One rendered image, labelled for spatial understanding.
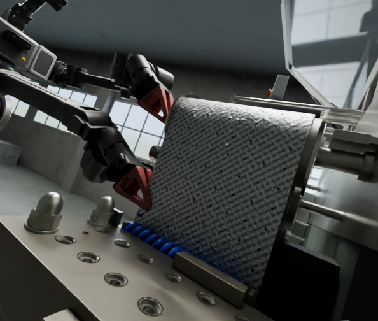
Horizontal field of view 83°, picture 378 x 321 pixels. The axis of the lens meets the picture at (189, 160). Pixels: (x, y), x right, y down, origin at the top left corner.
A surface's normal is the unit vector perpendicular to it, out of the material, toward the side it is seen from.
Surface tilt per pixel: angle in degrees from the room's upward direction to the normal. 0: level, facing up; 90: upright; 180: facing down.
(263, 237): 90
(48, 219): 90
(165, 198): 90
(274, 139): 90
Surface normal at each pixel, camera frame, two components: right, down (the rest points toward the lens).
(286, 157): -0.44, -0.23
